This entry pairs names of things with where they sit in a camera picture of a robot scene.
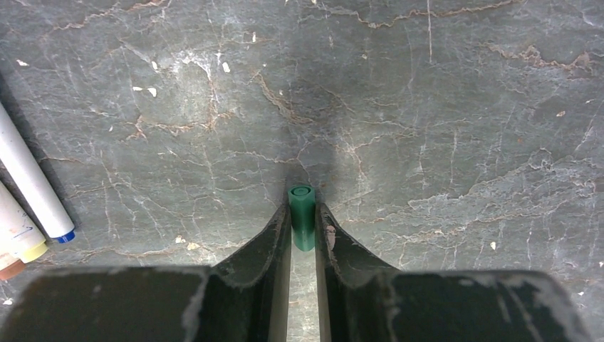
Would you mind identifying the white pen yellow tip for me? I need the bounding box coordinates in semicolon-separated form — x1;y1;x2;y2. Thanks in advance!
1;183;48;264

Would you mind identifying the green pen cap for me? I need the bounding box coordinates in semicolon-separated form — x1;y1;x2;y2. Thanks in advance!
288;185;316;252

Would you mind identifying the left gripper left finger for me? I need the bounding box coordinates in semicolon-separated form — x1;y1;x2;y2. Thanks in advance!
1;205;291;341

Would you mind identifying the white pen blue end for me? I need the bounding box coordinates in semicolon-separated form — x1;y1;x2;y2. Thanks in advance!
1;108;76;244

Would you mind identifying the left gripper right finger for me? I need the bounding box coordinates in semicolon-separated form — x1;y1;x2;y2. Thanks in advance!
315;203;590;341

